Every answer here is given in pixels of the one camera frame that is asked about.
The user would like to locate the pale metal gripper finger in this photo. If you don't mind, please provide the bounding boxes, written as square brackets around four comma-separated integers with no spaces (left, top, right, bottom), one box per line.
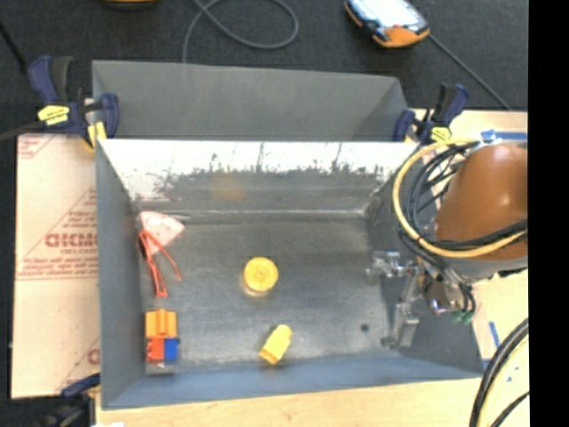
[365,251,419,286]
[381,301,421,350]

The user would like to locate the grey metal bin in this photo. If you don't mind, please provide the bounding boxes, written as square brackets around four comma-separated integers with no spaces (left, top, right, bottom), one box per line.
[91,60,486,411]

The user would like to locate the yellow round cup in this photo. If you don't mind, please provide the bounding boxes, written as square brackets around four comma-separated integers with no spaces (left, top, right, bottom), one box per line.
[241,256,280,296]

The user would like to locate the yellow plastic block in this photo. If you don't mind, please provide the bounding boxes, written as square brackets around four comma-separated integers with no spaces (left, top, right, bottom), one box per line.
[258,324,294,366]

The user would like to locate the orange red blue toy block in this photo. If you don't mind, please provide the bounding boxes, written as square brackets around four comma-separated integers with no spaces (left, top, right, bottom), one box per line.
[143,309,181,374]

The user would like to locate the brown cardboard board red print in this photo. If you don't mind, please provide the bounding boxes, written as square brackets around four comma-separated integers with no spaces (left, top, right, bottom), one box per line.
[10,133,102,400]

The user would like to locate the white triangular pouch orange cord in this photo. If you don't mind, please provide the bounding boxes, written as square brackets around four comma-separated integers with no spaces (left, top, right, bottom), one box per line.
[134,211,187,300]

